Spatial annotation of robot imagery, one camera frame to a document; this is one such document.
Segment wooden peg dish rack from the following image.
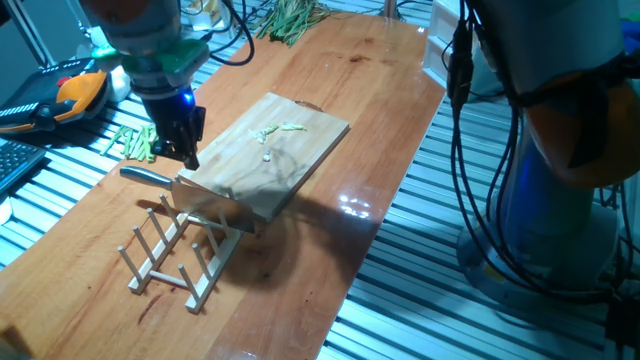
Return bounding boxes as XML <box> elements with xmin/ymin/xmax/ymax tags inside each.
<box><xmin>117</xmin><ymin>193</ymin><xmax>245</xmax><ymax>315</ymax></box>

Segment grey metal tripod legs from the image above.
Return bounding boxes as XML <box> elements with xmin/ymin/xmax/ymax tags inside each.
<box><xmin>0</xmin><ymin>0</ymin><xmax>91</xmax><ymax>69</ymax></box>

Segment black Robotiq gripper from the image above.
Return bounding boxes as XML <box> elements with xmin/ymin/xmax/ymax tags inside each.
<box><xmin>141</xmin><ymin>89</ymin><xmax>207</xmax><ymax>171</ymax></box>

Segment white plastic drawer box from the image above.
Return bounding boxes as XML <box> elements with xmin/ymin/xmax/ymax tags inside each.
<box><xmin>422</xmin><ymin>0</ymin><xmax>506</xmax><ymax>104</ymax></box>

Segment black computer keyboard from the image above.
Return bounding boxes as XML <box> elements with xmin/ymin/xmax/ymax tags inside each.
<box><xmin>0</xmin><ymin>138</ymin><xmax>47</xmax><ymax>195</ymax></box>

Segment large reddish wooden board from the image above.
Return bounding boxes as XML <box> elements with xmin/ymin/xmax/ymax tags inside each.
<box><xmin>0</xmin><ymin>12</ymin><xmax>447</xmax><ymax>360</ymax></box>

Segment pile of cut garlic stalks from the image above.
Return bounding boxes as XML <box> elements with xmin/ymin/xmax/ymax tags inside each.
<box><xmin>99</xmin><ymin>123</ymin><xmax>161</xmax><ymax>164</ymax></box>

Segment pile of green garlic leaves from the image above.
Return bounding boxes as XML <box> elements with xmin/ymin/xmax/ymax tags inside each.
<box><xmin>255</xmin><ymin>0</ymin><xmax>331</xmax><ymax>47</ymax></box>

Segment white egg-shaped object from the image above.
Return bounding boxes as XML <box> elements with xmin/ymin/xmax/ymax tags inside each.
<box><xmin>108</xmin><ymin>64</ymin><xmax>133</xmax><ymax>104</ymax></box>

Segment blue plastic bag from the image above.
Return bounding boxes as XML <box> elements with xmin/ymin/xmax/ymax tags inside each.
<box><xmin>619</xmin><ymin>19</ymin><xmax>640</xmax><ymax>56</ymax></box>

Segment black orange teach pendant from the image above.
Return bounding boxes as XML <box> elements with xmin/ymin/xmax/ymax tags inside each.
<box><xmin>0</xmin><ymin>57</ymin><xmax>112</xmax><ymax>135</ymax></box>

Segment green printed wrist mount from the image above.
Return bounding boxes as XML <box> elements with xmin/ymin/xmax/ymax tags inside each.
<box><xmin>91</xmin><ymin>38</ymin><xmax>211</xmax><ymax>76</ymax></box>

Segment steel cleaver knife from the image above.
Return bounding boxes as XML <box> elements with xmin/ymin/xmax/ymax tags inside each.
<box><xmin>119</xmin><ymin>166</ymin><xmax>256</xmax><ymax>235</ymax></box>

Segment yellow plastic wrapper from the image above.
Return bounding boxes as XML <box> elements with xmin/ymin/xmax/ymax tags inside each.
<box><xmin>187</xmin><ymin>0</ymin><xmax>224</xmax><ymax>31</ymax></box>

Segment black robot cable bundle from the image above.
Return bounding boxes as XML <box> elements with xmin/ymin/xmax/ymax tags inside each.
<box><xmin>179</xmin><ymin>0</ymin><xmax>640</xmax><ymax>301</ymax></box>

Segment light wooden cutting board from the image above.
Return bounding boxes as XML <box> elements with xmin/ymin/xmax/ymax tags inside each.
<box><xmin>177</xmin><ymin>92</ymin><xmax>351</xmax><ymax>225</ymax></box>

